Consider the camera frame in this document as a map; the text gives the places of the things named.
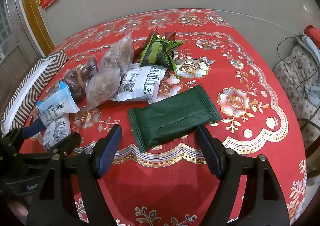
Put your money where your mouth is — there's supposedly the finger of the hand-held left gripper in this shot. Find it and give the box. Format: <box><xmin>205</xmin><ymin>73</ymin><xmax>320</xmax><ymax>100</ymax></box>
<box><xmin>1</xmin><ymin>120</ymin><xmax>47</xmax><ymax>153</ymax></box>
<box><xmin>46</xmin><ymin>132</ymin><xmax>82</xmax><ymax>159</ymax></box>

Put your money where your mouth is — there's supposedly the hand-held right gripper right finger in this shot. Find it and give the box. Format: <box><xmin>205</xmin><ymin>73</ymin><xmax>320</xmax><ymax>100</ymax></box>
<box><xmin>196</xmin><ymin>124</ymin><xmax>292</xmax><ymax>226</ymax></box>

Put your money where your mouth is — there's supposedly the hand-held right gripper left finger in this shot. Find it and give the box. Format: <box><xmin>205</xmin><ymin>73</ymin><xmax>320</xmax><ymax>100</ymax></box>
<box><xmin>26</xmin><ymin>124</ymin><xmax>123</xmax><ymax>226</ymax></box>

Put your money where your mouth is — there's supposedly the white wave-print packet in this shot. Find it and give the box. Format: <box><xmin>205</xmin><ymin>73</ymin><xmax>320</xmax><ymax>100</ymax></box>
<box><xmin>41</xmin><ymin>114</ymin><xmax>72</xmax><ymax>152</ymax></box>

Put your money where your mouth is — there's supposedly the blue white packet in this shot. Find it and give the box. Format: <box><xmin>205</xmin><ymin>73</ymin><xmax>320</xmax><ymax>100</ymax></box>
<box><xmin>37</xmin><ymin>82</ymin><xmax>80</xmax><ymax>127</ymax></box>

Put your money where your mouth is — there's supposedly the dark green packet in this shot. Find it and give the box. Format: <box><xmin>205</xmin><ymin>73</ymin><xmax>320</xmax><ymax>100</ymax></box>
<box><xmin>127</xmin><ymin>85</ymin><xmax>222</xmax><ymax>154</ymax></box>

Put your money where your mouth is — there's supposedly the clear bag of red dates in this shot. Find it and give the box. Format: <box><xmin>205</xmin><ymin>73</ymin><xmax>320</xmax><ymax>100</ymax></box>
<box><xmin>61</xmin><ymin>56</ymin><xmax>100</xmax><ymax>103</ymax></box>

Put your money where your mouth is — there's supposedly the white barcode packet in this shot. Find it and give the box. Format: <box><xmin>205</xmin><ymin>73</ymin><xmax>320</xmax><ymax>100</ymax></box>
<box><xmin>111</xmin><ymin>64</ymin><xmax>167</xmax><ymax>105</ymax></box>

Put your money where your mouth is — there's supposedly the chevron striped box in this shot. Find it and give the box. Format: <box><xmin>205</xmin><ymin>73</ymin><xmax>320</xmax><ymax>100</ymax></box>
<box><xmin>0</xmin><ymin>51</ymin><xmax>68</xmax><ymax>137</ymax></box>

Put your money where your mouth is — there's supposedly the red-brown foil packet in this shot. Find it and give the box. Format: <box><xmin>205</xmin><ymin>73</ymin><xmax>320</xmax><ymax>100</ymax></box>
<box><xmin>132</xmin><ymin>31</ymin><xmax>177</xmax><ymax>64</ymax></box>

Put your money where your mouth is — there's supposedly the red floral tablecloth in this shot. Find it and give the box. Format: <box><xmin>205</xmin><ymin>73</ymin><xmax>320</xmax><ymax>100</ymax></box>
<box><xmin>25</xmin><ymin>8</ymin><xmax>307</xmax><ymax>226</ymax></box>

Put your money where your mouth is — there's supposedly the bright green peanut packet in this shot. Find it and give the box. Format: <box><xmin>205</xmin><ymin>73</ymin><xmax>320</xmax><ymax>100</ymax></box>
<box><xmin>139</xmin><ymin>34</ymin><xmax>184</xmax><ymax>71</ymax></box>

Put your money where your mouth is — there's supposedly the glass block window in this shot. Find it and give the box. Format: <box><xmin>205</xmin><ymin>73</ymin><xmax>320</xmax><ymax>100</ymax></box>
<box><xmin>0</xmin><ymin>0</ymin><xmax>19</xmax><ymax>44</ymax></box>

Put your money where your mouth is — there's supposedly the floral cushioned chair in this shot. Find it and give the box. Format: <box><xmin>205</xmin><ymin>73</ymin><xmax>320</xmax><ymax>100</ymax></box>
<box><xmin>272</xmin><ymin>36</ymin><xmax>320</xmax><ymax>181</ymax></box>

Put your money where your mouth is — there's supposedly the grey-blue garment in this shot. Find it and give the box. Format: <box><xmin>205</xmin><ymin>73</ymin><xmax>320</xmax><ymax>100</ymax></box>
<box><xmin>296</xmin><ymin>35</ymin><xmax>320</xmax><ymax>103</ymax></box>

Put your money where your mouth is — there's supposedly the red cloth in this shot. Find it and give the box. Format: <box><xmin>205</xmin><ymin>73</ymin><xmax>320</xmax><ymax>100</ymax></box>
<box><xmin>304</xmin><ymin>25</ymin><xmax>320</xmax><ymax>49</ymax></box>

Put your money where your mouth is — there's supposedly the wooden door frame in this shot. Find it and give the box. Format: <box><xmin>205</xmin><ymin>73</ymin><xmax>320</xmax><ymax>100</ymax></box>
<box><xmin>19</xmin><ymin>0</ymin><xmax>56</xmax><ymax>54</ymax></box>

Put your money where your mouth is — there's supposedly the black cable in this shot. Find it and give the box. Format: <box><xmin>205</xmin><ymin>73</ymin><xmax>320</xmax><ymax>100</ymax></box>
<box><xmin>276</xmin><ymin>35</ymin><xmax>315</xmax><ymax>107</ymax></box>

